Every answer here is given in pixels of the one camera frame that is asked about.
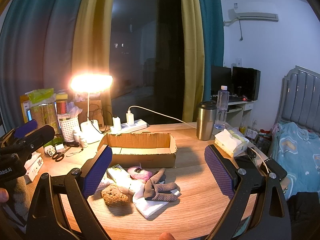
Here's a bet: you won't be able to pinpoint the blue patterned blanket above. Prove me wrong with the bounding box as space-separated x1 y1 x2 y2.
269 122 319 199

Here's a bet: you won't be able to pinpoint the green paper cup package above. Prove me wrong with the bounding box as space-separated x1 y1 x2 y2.
27 88 59 135

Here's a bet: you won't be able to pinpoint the white air conditioner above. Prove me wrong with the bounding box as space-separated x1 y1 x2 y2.
229 2 279 22

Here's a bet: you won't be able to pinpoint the stainless steel tumbler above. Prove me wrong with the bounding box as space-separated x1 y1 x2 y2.
196 101 217 141

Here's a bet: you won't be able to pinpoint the brown cardboard box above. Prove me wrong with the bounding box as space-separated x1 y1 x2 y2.
98 132 177 168

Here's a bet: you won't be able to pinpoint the red thread spool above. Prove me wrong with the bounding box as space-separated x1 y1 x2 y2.
56 100 67 115

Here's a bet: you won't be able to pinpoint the white charger with black cable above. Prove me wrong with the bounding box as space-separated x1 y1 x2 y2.
112 116 121 131

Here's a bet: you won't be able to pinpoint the white pill bottle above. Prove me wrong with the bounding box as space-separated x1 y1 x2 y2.
79 134 88 148

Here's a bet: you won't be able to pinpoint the grey padded headboard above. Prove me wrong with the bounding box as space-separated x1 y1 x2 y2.
275 66 320 134

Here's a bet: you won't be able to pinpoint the white plastic basket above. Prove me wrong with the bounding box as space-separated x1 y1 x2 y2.
59 117 80 142

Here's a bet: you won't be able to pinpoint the clear plastic water bottle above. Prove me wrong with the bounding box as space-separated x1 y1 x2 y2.
214 86 229 130

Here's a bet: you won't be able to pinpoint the black computer monitor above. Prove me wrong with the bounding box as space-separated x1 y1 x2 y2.
231 67 261 101

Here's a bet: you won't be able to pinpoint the white power strip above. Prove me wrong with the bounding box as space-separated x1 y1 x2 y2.
110 119 148 134

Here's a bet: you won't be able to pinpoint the white embossed paper towel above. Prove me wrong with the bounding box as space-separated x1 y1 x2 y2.
132 188 169 219

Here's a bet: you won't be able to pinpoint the black phone on table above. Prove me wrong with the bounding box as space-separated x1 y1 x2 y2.
260 158 287 181

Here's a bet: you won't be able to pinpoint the white desk lamp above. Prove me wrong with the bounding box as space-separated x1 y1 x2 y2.
69 73 114 145

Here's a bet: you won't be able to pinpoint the brown paper bag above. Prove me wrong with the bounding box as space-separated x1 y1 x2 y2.
75 100 105 128

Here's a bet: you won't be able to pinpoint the black scissors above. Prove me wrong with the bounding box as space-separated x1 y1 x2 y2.
52 146 71 162

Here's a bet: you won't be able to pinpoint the brown teddy bear plush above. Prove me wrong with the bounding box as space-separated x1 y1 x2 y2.
101 184 129 207

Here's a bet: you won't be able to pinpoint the person's left hand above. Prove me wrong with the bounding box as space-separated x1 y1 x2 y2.
0 188 9 203

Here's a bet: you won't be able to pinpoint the pink fluffy plush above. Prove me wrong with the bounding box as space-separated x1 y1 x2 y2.
127 166 153 183

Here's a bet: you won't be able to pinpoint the yellow tissue pack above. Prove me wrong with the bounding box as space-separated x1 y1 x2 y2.
214 129 249 157

